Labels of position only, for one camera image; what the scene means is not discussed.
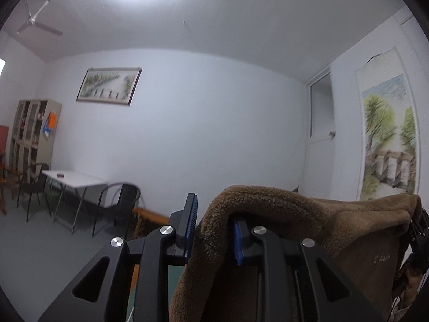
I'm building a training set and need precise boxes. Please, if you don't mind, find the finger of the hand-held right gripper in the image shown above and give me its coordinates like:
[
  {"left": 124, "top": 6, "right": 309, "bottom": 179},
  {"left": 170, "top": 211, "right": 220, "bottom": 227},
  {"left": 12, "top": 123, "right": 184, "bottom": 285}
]
[{"left": 404, "top": 206, "right": 429, "bottom": 272}]

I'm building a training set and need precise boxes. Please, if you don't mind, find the hanging scroll painting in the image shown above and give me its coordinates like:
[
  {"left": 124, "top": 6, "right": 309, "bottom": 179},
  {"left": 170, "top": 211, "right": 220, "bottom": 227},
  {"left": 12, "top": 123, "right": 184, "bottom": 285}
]
[{"left": 354, "top": 46, "right": 421, "bottom": 202}]

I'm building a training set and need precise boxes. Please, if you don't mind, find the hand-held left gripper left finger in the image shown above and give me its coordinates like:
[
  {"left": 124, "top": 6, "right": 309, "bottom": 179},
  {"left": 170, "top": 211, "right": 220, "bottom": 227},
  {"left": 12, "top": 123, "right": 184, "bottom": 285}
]
[{"left": 37, "top": 193, "right": 199, "bottom": 322}]

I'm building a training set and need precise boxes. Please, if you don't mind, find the beige glass-door cabinet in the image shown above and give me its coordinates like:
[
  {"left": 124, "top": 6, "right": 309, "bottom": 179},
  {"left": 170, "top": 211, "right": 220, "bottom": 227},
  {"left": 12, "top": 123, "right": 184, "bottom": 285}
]
[{"left": 7, "top": 99, "right": 62, "bottom": 175}]

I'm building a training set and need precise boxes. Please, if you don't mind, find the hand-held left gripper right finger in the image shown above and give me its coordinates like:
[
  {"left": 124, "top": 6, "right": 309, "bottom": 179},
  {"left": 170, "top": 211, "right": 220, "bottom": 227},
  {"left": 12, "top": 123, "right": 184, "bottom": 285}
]
[{"left": 230, "top": 216, "right": 386, "bottom": 322}]

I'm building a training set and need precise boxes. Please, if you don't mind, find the white ceiling fan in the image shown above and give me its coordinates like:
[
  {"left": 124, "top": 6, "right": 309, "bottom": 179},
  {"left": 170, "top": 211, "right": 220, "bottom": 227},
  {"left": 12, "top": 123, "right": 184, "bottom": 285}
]
[{"left": 16, "top": 0, "right": 64, "bottom": 37}]

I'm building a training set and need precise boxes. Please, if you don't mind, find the red board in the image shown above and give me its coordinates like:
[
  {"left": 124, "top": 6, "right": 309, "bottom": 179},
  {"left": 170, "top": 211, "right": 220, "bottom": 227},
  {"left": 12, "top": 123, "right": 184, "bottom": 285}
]
[{"left": 0, "top": 124, "right": 9, "bottom": 156}]

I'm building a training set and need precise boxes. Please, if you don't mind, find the wooden chair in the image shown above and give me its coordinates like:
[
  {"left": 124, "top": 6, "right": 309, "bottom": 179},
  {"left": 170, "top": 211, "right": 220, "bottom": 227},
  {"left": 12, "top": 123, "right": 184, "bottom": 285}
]
[{"left": 0, "top": 154, "right": 24, "bottom": 215}]

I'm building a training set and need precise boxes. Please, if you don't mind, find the framed landscape painting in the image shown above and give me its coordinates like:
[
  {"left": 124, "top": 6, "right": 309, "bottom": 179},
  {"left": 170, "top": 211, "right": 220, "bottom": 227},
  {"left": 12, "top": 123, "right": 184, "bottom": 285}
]
[{"left": 76, "top": 68, "right": 143, "bottom": 107}]

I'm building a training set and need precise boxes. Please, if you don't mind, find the white door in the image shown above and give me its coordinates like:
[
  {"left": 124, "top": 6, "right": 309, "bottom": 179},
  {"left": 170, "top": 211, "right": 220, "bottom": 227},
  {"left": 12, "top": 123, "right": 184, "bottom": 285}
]
[{"left": 306, "top": 67, "right": 336, "bottom": 192}]

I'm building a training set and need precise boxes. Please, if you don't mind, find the black metal chair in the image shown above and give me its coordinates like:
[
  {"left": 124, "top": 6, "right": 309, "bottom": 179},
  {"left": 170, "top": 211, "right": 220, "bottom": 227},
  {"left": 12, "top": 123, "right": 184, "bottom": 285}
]
[
  {"left": 92, "top": 183, "right": 141, "bottom": 239},
  {"left": 17, "top": 163, "right": 52, "bottom": 222}
]

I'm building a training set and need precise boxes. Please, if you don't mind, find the white folding table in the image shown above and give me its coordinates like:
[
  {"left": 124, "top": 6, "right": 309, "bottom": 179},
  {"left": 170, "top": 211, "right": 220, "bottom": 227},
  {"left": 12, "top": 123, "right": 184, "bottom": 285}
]
[{"left": 42, "top": 170, "right": 108, "bottom": 235}]

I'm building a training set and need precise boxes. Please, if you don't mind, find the brown fluffy towel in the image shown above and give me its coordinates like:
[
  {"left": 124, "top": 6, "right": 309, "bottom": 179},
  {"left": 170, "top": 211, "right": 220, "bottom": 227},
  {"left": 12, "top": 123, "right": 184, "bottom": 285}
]
[{"left": 169, "top": 184, "right": 423, "bottom": 322}]

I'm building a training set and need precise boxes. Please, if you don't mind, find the wooden table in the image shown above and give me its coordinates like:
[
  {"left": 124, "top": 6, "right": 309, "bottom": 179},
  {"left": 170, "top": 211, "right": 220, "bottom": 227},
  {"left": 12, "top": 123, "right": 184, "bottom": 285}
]
[{"left": 127, "top": 207, "right": 170, "bottom": 306}]

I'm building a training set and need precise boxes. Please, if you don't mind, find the orange and blue bag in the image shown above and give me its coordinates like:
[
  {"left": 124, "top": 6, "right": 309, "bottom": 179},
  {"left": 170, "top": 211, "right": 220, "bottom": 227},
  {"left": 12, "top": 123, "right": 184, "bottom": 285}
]
[{"left": 43, "top": 112, "right": 58, "bottom": 138}]

